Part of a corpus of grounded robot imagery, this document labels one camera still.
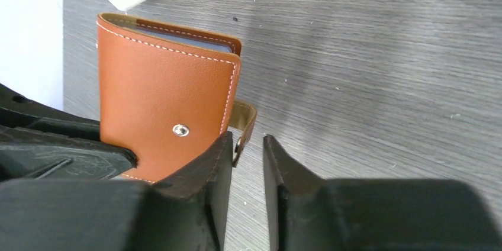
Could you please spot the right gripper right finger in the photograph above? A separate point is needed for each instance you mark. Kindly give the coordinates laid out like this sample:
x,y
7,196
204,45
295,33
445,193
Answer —
x,y
307,212

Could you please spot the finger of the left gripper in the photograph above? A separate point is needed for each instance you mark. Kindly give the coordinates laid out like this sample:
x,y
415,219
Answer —
x,y
38,141

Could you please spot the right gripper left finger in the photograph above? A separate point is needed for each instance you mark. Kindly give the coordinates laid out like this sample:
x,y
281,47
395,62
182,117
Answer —
x,y
185,211

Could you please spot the brown leather card holder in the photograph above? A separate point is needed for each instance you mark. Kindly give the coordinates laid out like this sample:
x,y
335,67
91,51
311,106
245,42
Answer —
x,y
167,92

